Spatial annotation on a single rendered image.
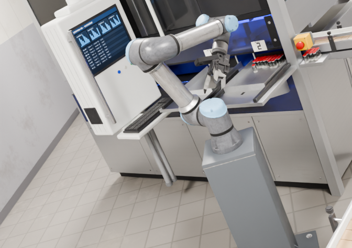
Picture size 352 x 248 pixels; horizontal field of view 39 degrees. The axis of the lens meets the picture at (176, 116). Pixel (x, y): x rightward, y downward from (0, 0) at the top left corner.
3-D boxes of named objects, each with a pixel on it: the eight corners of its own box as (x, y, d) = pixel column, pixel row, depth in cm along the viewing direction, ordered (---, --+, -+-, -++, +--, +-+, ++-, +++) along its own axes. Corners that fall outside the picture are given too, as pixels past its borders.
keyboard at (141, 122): (163, 100, 322) (162, 97, 321) (179, 99, 312) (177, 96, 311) (123, 133, 297) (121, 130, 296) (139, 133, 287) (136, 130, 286)
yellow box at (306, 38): (302, 45, 264) (298, 33, 262) (315, 43, 260) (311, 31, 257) (296, 51, 260) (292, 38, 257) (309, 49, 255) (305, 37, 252)
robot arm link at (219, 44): (216, 38, 238) (210, 47, 245) (215, 47, 236) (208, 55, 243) (230, 44, 239) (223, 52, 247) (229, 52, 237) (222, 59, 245)
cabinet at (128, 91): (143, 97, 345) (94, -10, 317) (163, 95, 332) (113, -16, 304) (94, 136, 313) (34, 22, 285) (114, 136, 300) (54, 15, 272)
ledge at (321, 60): (310, 56, 274) (309, 53, 273) (332, 53, 265) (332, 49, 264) (300, 68, 265) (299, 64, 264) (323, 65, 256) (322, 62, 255)
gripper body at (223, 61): (228, 74, 233) (231, 52, 238) (211, 68, 231) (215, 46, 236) (222, 80, 240) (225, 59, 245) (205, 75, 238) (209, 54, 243)
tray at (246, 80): (254, 64, 291) (252, 59, 290) (293, 59, 274) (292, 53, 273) (224, 92, 270) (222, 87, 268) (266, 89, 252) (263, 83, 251)
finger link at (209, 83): (213, 96, 239) (220, 78, 237) (202, 92, 238) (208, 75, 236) (212, 95, 242) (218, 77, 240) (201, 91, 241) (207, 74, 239)
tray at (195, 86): (208, 70, 314) (207, 65, 313) (242, 66, 297) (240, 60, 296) (178, 97, 293) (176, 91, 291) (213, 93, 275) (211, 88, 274)
